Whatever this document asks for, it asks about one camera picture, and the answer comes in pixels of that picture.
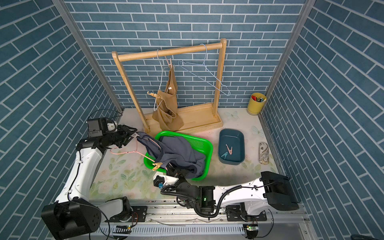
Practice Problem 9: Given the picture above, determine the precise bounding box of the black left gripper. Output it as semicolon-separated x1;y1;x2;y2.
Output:
103;123;137;147

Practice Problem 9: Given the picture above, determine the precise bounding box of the yellow clothespin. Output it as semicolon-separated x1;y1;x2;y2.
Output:
152;162;163;171

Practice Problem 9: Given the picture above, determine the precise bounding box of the dark grey tank top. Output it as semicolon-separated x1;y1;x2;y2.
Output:
137;132;206;179

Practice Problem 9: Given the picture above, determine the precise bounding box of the pink wire hanger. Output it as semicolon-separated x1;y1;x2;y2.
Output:
110;141;155;163

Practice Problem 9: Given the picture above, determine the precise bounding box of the pink clothespin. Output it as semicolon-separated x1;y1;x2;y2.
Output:
226;144;233;156

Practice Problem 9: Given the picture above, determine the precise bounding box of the light blue wire hanger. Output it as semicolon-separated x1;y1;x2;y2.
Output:
176;43;232;97

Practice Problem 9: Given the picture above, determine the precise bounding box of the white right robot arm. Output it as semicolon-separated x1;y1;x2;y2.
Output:
160;171;299;219

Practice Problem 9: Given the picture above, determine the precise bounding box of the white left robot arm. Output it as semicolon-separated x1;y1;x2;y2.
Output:
41;124;137;240

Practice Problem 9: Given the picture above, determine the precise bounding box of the tan tank top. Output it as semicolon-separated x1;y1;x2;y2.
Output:
153;68;184;131

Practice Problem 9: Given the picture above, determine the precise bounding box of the green plastic basket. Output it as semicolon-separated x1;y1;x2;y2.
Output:
144;131;213;181

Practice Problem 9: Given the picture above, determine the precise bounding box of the wooden clothes rack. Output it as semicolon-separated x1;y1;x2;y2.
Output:
112;39;229;137

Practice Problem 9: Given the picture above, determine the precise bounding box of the dark teal plastic tray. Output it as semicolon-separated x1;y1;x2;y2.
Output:
218;129;246;166

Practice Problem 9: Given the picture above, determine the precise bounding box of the beige clothespin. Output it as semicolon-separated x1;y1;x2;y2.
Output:
165;57;174;70

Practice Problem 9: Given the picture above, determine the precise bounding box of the yellow pen cup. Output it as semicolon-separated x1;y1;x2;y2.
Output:
247;93;267;116

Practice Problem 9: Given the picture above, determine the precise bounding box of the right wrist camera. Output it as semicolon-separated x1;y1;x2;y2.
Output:
153;175;180;189

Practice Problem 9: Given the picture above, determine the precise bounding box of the white wire hanger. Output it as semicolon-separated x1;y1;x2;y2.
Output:
153;48;169;112

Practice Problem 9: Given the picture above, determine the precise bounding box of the tan clothespin on strap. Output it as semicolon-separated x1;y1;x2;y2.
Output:
147;92;160;99

